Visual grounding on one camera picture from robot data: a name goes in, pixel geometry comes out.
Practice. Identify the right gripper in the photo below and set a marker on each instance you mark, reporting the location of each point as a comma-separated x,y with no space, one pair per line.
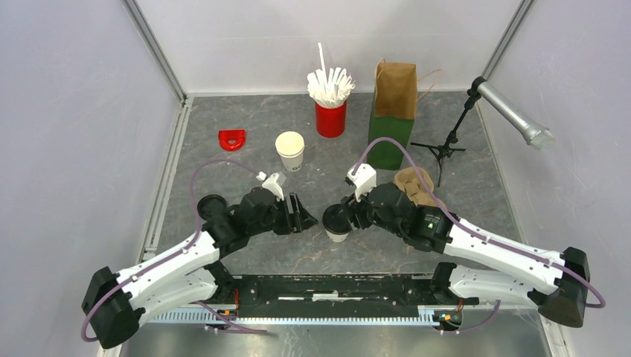
355,207

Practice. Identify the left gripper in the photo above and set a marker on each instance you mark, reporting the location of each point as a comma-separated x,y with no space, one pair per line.
298,220

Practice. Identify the black coffee cup lid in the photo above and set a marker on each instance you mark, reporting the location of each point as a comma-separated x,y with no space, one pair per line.
330,218

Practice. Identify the white paper coffee cup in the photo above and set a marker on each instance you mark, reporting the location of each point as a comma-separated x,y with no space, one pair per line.
336,236

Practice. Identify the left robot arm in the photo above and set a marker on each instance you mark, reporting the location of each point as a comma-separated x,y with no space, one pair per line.
117,304

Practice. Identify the brown pulp cup carrier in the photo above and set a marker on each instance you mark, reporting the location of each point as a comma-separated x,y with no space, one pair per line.
408,181

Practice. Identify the stack of paper cups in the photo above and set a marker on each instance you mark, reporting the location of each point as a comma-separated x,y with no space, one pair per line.
290,147

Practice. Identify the red straw holder cup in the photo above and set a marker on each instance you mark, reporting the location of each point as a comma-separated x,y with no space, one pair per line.
330,123

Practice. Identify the stack of black lids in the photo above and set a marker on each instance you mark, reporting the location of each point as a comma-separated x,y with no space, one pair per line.
211,207

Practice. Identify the green and brown paper bag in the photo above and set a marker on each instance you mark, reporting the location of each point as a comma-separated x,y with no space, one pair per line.
394,105

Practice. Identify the bundle of white straws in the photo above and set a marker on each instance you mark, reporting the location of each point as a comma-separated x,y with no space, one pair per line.
329,87

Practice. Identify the silver microphone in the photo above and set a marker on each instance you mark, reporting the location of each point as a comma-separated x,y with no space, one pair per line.
534,134

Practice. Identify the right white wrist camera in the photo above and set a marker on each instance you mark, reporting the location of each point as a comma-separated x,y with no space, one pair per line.
364,180

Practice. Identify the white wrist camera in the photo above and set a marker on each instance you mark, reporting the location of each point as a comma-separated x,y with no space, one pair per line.
364,180
273,183

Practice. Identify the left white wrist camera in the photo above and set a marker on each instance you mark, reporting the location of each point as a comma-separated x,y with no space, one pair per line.
273,183

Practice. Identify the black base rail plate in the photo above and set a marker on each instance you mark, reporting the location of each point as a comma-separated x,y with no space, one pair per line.
333,296

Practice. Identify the red plastic bracket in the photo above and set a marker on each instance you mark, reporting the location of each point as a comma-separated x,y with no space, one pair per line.
232,139

